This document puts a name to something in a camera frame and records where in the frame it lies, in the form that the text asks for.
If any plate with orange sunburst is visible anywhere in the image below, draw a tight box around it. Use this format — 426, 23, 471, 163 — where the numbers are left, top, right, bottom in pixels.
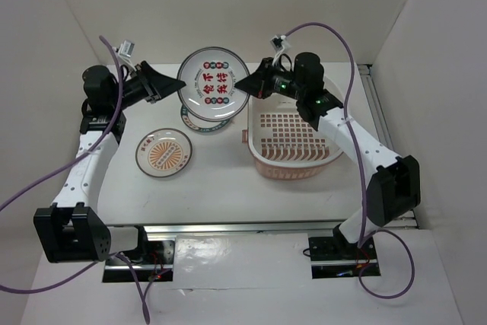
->
135, 128, 193, 178

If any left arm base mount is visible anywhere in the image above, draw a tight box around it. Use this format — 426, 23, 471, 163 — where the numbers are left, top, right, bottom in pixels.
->
102, 238, 176, 283

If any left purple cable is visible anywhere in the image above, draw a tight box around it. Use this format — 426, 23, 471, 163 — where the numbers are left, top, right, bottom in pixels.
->
0, 35, 161, 324

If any plate with red characters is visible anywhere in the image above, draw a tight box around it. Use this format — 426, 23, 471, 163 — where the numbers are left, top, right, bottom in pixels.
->
177, 46, 250, 123

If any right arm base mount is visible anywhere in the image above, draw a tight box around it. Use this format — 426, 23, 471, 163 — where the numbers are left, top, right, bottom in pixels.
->
303, 237, 380, 279

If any aluminium rail right side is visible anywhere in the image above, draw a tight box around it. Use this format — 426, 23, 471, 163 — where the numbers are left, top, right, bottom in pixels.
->
358, 64, 393, 148

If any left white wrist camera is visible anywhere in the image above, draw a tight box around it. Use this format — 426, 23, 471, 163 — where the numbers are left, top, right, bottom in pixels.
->
116, 40, 135, 59

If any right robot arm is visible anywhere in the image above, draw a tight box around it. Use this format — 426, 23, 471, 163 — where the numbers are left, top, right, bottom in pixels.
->
235, 53, 421, 258

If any green rimmed white plate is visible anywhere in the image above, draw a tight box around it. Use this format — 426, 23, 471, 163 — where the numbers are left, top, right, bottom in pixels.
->
180, 106, 231, 134

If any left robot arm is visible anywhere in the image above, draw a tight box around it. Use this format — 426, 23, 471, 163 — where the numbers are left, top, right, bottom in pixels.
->
33, 61, 186, 263

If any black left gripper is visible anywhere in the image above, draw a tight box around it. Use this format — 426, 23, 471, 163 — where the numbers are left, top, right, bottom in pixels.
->
110, 60, 185, 110

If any aluminium rail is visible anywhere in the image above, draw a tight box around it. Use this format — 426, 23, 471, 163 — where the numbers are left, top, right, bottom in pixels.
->
358, 64, 393, 148
113, 217, 418, 237

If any white and pink dish rack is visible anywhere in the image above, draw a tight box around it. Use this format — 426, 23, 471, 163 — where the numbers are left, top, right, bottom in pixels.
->
242, 94, 342, 180

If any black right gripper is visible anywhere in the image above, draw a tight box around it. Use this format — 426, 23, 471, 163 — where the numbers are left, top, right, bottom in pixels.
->
236, 57, 305, 100

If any purple cable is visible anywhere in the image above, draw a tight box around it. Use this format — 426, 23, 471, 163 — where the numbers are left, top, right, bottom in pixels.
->
283, 23, 416, 299
0, 35, 161, 324

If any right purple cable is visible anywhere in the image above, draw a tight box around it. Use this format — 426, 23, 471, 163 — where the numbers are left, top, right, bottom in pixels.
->
283, 23, 416, 299

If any aluminium rail front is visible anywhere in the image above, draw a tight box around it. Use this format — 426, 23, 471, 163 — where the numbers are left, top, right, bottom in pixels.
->
113, 217, 418, 237

